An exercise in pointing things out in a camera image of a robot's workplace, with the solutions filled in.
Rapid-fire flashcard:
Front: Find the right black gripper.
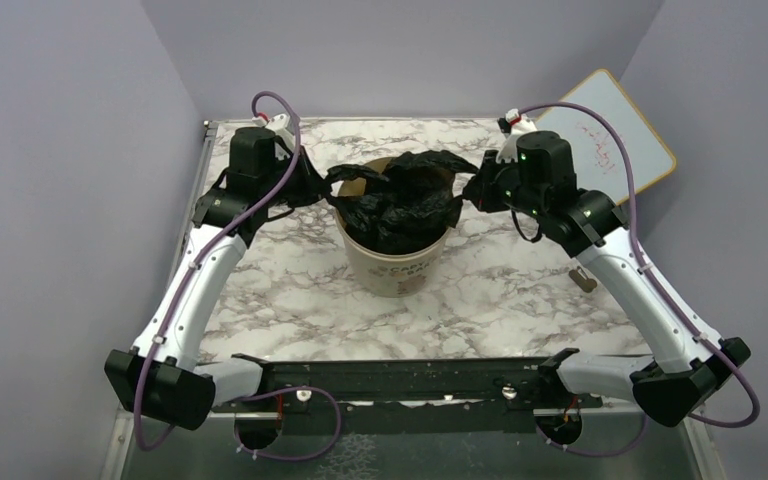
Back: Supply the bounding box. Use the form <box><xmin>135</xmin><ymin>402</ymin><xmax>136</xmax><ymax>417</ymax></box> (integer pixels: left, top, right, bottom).
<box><xmin>464</xmin><ymin>149</ymin><xmax>547</xmax><ymax>221</ymax></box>

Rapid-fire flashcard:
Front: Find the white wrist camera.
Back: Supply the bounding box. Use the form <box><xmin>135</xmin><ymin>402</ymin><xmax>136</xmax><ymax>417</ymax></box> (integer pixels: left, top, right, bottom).
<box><xmin>252</xmin><ymin>113</ymin><xmax>297</xmax><ymax>160</ymax></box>
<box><xmin>495</xmin><ymin>108</ymin><xmax>538</xmax><ymax>164</ymax></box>

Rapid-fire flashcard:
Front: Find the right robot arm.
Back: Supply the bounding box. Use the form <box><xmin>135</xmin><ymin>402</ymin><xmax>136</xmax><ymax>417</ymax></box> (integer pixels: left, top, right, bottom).
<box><xmin>462</xmin><ymin>130</ymin><xmax>751</xmax><ymax>427</ymax></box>

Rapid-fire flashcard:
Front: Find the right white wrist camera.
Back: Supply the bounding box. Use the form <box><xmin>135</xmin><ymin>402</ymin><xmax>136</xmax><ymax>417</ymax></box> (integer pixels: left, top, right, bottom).
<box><xmin>495</xmin><ymin>108</ymin><xmax>538</xmax><ymax>164</ymax></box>

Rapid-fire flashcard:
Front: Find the white board with wooden frame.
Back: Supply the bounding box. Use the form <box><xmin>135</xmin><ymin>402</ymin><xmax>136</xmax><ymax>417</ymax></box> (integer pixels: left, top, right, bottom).
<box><xmin>535</xmin><ymin>69</ymin><xmax>676</xmax><ymax>204</ymax></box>

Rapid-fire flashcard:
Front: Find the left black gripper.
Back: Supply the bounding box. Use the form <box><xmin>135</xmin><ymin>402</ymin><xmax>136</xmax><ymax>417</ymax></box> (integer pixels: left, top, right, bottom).
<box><xmin>260</xmin><ymin>145</ymin><xmax>334</xmax><ymax>208</ymax></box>

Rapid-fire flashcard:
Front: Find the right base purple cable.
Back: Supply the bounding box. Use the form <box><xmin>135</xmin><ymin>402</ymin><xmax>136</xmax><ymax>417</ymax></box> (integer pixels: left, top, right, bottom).
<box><xmin>534</xmin><ymin>413</ymin><xmax>650</xmax><ymax>460</ymax></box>

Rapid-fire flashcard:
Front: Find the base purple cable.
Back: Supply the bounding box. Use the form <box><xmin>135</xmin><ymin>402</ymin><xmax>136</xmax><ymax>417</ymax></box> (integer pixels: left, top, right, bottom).
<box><xmin>233</xmin><ymin>386</ymin><xmax>344</xmax><ymax>463</ymax></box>
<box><xmin>534</xmin><ymin>413</ymin><xmax>650</xmax><ymax>460</ymax></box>

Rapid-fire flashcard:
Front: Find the small grey metal piece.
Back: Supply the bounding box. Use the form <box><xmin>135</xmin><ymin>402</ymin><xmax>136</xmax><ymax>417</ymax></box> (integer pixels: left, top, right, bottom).
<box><xmin>568</xmin><ymin>266</ymin><xmax>598</xmax><ymax>293</ymax></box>

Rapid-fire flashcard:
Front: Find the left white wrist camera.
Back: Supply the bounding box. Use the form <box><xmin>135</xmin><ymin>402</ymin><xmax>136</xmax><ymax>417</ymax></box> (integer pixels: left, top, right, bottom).
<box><xmin>252</xmin><ymin>113</ymin><xmax>297</xmax><ymax>160</ymax></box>

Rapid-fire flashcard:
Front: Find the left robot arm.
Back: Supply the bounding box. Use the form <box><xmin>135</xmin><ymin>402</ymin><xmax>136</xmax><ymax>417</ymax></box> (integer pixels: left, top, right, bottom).
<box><xmin>104</xmin><ymin>121</ymin><xmax>322</xmax><ymax>430</ymax></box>

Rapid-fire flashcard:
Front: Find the black plastic trash bag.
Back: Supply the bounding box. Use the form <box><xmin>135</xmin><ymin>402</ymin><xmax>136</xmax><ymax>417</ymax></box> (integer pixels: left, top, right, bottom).
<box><xmin>324</xmin><ymin>150</ymin><xmax>478</xmax><ymax>255</ymax></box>

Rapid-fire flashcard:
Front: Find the beige round trash bin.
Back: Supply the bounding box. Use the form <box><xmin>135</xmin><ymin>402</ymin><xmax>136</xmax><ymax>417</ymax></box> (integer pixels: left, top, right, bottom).
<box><xmin>335</xmin><ymin>157</ymin><xmax>454</xmax><ymax>298</ymax></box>

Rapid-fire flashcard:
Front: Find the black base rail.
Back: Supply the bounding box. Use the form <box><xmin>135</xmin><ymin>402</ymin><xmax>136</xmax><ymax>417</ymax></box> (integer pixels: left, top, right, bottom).
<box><xmin>212</xmin><ymin>356</ymin><xmax>572</xmax><ymax>435</ymax></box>

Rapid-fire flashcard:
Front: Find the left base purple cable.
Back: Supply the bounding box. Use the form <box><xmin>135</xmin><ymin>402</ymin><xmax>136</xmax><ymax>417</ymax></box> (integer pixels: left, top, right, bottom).
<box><xmin>233</xmin><ymin>386</ymin><xmax>344</xmax><ymax>463</ymax></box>

